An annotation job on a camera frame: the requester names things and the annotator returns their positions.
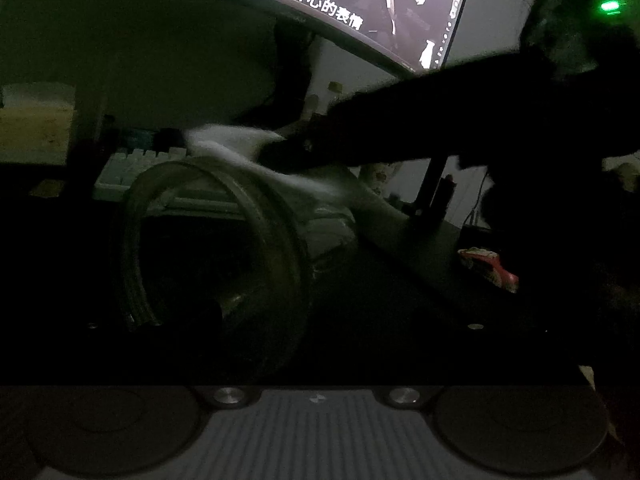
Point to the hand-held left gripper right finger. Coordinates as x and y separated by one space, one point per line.
450 347

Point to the white computer keyboard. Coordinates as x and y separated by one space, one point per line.
115 175

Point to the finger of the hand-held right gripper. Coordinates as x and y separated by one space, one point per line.
325 140

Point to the black desk stand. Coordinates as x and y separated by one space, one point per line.
432 185

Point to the black monitor stand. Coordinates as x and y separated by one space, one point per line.
292 75

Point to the small dark object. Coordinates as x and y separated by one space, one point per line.
170 139

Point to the red and white packet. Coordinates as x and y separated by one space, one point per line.
492 267

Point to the clear glass jar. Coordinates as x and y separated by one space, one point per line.
292 265

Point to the yellow paper note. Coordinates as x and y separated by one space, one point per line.
47 187

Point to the white bottle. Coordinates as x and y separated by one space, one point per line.
334 94

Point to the beige cardboard box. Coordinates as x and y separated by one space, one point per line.
35 125

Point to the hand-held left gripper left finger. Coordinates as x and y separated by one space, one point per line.
195 332

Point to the small blue container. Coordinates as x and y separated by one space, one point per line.
137 138

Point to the white paper tissue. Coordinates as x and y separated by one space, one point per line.
225 145

